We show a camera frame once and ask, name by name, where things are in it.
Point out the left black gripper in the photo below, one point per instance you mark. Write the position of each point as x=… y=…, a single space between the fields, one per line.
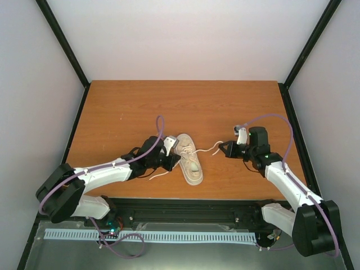
x=174 y=159

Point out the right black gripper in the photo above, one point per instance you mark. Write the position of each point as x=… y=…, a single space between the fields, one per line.
x=230 y=153

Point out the beige canvas sneaker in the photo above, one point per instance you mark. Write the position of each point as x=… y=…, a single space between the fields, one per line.
x=184 y=139

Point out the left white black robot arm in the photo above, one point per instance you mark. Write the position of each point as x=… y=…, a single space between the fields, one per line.
x=64 y=193

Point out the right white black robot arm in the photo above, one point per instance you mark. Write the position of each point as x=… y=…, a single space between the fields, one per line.
x=273 y=168

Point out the green lit circuit board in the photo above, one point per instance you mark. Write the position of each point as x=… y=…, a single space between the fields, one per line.
x=112 y=228

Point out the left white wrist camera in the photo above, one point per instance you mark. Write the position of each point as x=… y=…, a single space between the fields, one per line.
x=170 y=142

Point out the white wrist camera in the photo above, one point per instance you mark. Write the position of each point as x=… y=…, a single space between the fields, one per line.
x=170 y=142
x=241 y=134

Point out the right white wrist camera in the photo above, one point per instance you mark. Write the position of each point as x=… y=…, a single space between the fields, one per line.
x=241 y=134

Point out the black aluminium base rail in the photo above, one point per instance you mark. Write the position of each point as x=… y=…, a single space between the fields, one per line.
x=238 y=214

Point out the right black frame post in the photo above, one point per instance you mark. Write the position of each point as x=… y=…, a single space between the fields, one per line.
x=316 y=33

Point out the black frame post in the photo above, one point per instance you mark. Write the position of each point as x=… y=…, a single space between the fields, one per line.
x=63 y=41
x=316 y=33

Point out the light blue cable duct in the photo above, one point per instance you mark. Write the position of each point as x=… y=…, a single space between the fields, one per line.
x=161 y=237

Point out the left black frame post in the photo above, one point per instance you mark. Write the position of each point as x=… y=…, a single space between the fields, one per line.
x=63 y=41

